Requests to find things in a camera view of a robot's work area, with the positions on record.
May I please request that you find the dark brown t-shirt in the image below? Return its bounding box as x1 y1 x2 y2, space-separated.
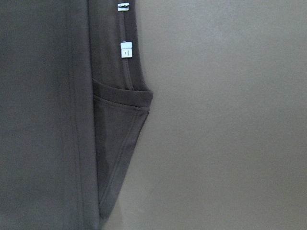
0 0 153 230

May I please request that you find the brown paper table cover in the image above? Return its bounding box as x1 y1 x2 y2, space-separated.
104 0 307 230

